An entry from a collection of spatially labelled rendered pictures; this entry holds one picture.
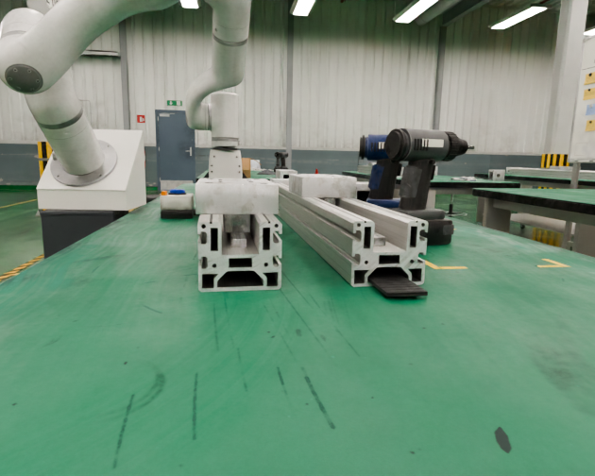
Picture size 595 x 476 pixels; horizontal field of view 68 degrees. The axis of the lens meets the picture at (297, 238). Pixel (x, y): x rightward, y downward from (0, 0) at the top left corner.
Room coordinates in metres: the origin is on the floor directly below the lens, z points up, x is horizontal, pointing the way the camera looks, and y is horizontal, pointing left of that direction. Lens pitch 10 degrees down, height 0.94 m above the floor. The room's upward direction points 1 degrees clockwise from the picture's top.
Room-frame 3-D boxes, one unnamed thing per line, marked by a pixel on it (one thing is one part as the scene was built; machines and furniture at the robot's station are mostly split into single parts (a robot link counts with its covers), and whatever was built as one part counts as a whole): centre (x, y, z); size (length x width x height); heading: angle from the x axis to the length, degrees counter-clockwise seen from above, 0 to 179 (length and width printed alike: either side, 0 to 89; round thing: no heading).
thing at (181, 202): (1.16, 0.31, 0.81); 0.10 x 0.08 x 0.06; 100
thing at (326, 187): (0.95, -0.05, 0.87); 0.16 x 0.11 x 0.07; 10
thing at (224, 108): (1.37, 0.23, 1.06); 0.09 x 0.08 x 0.13; 104
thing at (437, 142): (0.87, -0.26, 0.89); 0.20 x 0.08 x 0.22; 114
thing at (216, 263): (0.91, 0.14, 0.82); 0.80 x 0.10 x 0.09; 10
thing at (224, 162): (1.37, 0.23, 0.92); 0.10 x 0.07 x 0.11; 101
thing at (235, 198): (0.67, 0.10, 0.87); 0.16 x 0.11 x 0.07; 10
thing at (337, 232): (0.95, -0.05, 0.82); 0.80 x 0.10 x 0.09; 10
